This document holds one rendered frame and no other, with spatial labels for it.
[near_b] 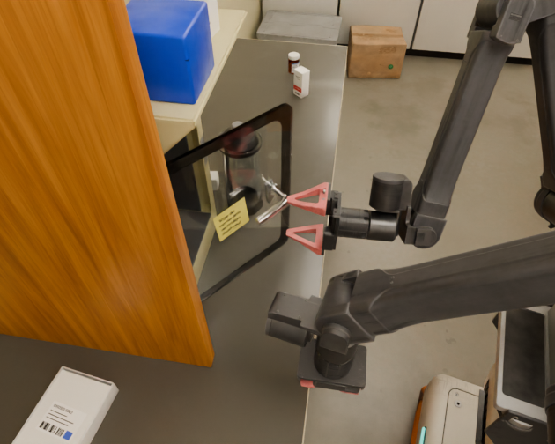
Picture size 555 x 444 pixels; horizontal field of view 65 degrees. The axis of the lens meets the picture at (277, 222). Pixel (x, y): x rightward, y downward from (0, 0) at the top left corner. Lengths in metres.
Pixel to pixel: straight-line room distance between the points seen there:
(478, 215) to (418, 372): 1.05
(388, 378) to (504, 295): 1.59
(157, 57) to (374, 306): 0.38
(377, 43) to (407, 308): 3.14
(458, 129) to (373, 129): 2.34
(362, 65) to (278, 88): 1.96
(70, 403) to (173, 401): 0.19
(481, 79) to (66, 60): 0.60
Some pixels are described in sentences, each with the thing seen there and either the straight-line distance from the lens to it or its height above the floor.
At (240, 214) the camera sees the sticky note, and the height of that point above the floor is 1.19.
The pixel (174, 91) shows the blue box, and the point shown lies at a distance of 0.58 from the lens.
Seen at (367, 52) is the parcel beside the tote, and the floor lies 0.22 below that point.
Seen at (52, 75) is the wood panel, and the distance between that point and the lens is 0.49.
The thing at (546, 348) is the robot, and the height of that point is 1.04.
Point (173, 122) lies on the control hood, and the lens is 0.57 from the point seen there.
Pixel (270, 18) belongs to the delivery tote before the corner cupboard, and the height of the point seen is 0.33.
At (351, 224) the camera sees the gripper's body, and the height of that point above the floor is 1.23.
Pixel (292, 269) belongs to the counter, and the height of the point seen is 0.94.
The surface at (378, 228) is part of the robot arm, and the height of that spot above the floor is 1.22.
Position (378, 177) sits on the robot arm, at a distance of 0.80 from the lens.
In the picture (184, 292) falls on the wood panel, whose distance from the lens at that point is 0.72.
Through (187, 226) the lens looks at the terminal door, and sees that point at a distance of 0.79.
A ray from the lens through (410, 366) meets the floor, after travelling 2.07.
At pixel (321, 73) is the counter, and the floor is 0.94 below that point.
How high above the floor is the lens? 1.83
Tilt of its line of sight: 49 degrees down
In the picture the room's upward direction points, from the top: straight up
